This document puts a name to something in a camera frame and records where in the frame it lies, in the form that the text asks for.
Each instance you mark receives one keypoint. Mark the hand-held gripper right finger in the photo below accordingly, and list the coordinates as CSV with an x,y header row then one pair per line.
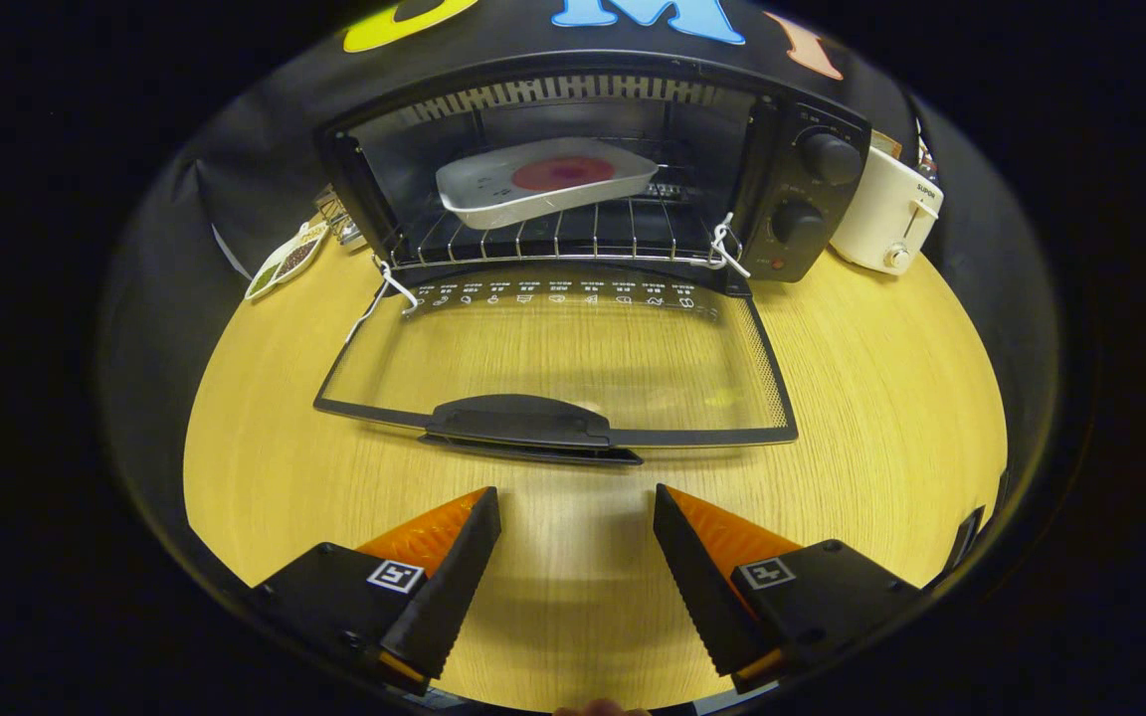
x,y
697,587

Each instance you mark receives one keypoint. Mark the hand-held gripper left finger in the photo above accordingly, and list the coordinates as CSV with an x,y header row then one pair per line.
x,y
454,587

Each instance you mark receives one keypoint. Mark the black toaster oven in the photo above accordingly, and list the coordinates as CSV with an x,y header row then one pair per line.
x,y
812,209

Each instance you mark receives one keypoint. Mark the white square plate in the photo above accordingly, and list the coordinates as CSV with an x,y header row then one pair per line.
x,y
493,194

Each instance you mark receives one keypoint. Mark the pink round ham slice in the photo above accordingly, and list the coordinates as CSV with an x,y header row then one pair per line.
x,y
563,173

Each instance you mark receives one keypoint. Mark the white pop-up toaster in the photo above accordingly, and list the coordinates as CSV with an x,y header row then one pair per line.
x,y
881,224

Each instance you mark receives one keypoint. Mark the white divided dish of beans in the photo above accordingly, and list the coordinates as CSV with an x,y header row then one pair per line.
x,y
285,264

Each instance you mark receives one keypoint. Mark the small metal rack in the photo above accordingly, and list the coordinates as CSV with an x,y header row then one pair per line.
x,y
339,219

